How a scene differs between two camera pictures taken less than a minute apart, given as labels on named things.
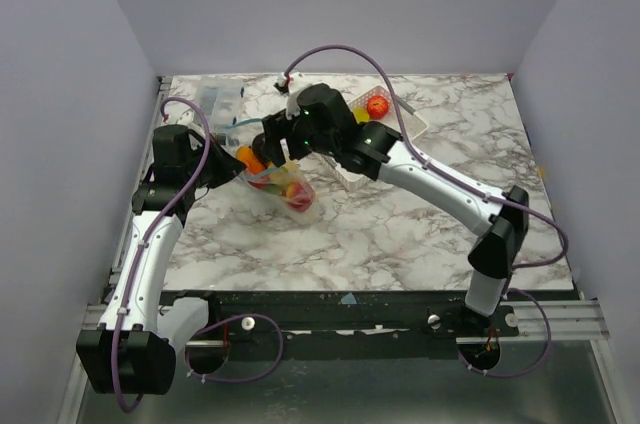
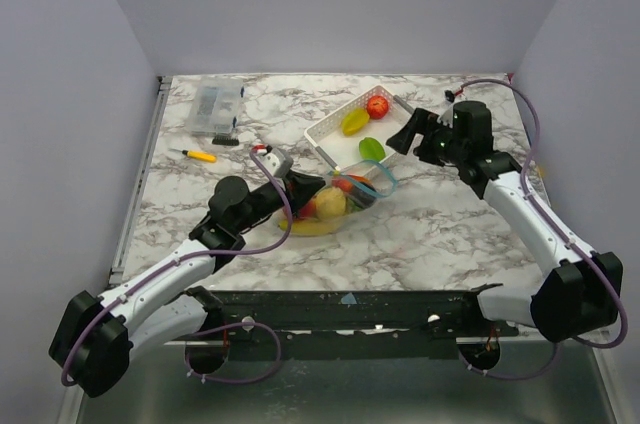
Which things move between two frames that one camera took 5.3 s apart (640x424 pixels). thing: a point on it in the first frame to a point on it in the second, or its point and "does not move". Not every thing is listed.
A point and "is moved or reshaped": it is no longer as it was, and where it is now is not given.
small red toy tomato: [377, 107] does not move
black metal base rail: [345, 322] does not move
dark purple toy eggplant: [259, 147] is moved or reshaped
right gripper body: [273, 131] to [421, 130]
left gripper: [229, 166] to [303, 188]
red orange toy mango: [245, 154] to [345, 183]
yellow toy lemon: [287, 174] is moved or reshaped
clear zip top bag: [285, 191] to [346, 192]
